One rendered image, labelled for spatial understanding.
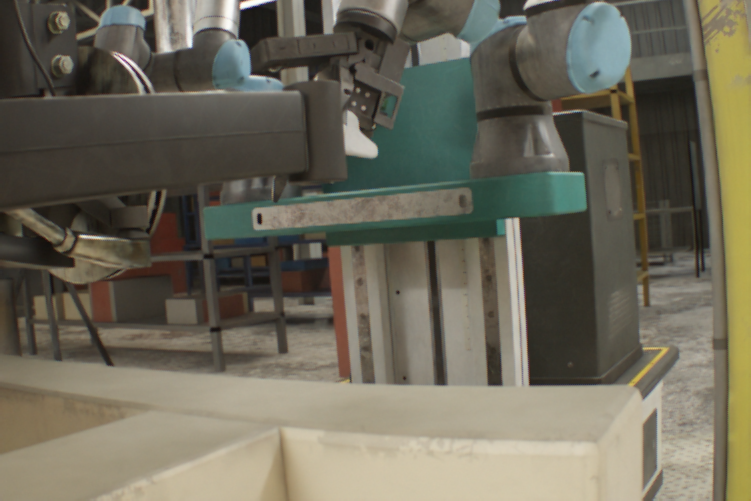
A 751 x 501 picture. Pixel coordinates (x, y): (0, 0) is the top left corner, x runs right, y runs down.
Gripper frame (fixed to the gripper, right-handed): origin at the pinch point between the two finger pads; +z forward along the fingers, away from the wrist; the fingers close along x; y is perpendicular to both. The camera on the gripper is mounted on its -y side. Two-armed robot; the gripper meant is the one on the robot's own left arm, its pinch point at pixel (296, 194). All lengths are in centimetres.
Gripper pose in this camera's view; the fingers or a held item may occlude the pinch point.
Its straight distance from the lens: 83.5
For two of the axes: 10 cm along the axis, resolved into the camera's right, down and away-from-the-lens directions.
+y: 8.6, 3.5, 3.8
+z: -2.7, 9.3, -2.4
